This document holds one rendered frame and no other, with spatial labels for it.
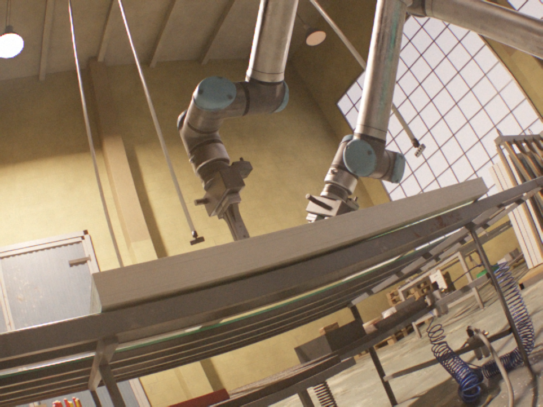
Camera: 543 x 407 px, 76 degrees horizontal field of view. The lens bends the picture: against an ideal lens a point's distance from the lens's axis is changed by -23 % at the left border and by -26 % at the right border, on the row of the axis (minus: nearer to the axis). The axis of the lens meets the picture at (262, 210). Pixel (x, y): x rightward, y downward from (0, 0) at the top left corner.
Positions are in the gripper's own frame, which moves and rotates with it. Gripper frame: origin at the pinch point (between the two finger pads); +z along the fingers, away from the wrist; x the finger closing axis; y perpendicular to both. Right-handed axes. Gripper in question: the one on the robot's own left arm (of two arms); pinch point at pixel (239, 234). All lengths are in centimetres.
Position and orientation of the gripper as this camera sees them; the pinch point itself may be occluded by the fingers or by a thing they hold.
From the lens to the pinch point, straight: 101.1
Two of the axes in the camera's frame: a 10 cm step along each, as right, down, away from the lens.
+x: 3.9, -4.7, -7.9
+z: 3.9, 8.6, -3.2
